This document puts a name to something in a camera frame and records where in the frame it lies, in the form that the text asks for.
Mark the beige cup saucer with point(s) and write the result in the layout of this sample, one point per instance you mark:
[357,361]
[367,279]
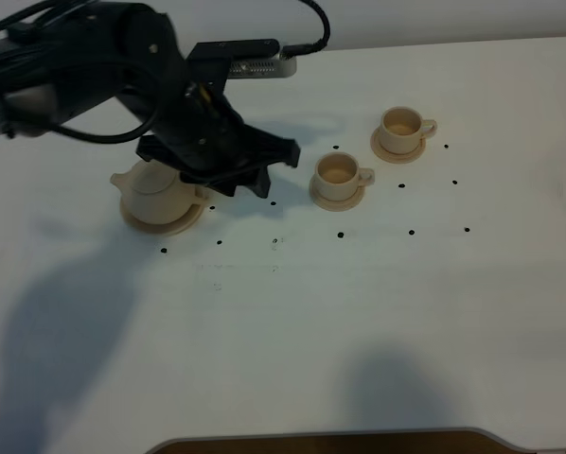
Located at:
[394,158]
[335,206]

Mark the beige teacup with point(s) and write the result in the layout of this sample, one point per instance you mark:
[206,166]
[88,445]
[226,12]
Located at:
[402,129]
[338,176]

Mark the far beige teacup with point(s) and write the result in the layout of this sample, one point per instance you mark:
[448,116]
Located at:
[402,129]

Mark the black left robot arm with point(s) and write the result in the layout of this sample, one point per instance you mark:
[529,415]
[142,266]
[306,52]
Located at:
[109,73]

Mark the near beige teacup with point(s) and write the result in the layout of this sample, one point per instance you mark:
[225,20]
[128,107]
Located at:
[338,176]

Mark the beige teapot with lid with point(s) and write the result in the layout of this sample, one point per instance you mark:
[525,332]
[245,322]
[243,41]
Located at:
[154,193]

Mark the far beige cup saucer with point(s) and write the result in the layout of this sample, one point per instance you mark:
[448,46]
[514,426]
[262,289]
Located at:
[394,158]

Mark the beige teapot saucer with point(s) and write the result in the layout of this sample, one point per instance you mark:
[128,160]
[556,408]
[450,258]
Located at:
[179,225]

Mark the near beige cup saucer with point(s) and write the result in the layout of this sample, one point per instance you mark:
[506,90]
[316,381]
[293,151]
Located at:
[335,206]

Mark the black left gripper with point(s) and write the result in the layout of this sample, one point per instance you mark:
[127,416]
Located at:
[206,140]

